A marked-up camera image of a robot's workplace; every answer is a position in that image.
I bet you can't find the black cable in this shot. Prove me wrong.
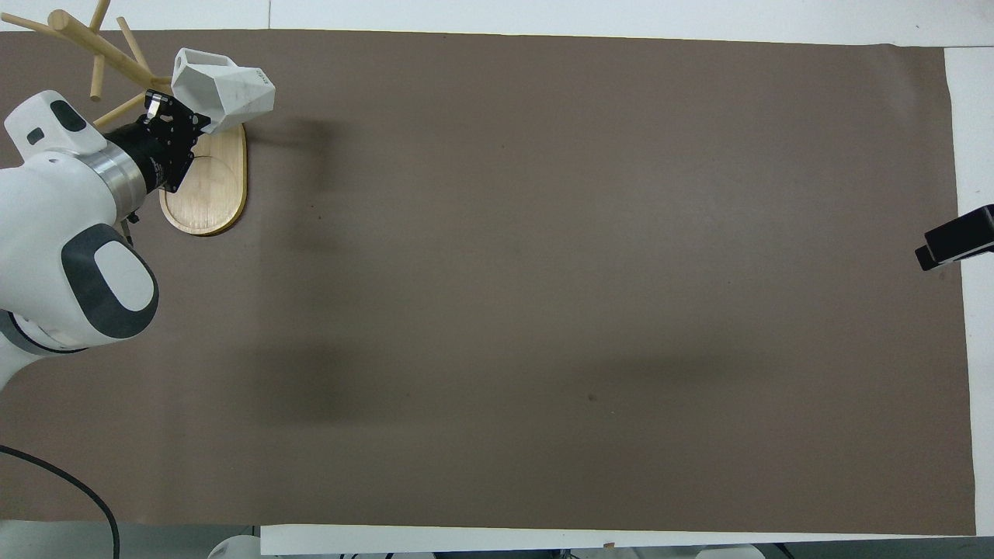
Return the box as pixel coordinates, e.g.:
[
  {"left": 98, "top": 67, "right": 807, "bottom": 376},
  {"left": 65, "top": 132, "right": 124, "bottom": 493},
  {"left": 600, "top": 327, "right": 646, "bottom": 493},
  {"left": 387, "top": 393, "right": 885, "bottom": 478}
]
[{"left": 0, "top": 443, "right": 122, "bottom": 559}]

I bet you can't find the white faceted cup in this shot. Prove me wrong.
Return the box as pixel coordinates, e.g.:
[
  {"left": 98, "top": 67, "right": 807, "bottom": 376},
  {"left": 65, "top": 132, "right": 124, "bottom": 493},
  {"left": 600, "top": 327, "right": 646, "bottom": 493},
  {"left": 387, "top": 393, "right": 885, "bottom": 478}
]
[{"left": 170, "top": 47, "right": 277, "bottom": 135}]

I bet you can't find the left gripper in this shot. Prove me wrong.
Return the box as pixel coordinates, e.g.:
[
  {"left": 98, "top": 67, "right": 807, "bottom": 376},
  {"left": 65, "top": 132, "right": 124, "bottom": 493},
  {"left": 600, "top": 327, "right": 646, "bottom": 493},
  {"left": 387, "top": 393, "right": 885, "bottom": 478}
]
[{"left": 103, "top": 111, "right": 195, "bottom": 196}]

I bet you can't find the wooden cup rack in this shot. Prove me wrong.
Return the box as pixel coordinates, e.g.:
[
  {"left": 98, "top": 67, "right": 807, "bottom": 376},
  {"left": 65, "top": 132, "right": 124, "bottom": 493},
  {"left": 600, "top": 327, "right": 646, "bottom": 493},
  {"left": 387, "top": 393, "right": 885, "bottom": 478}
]
[{"left": 0, "top": 0, "right": 249, "bottom": 238}]

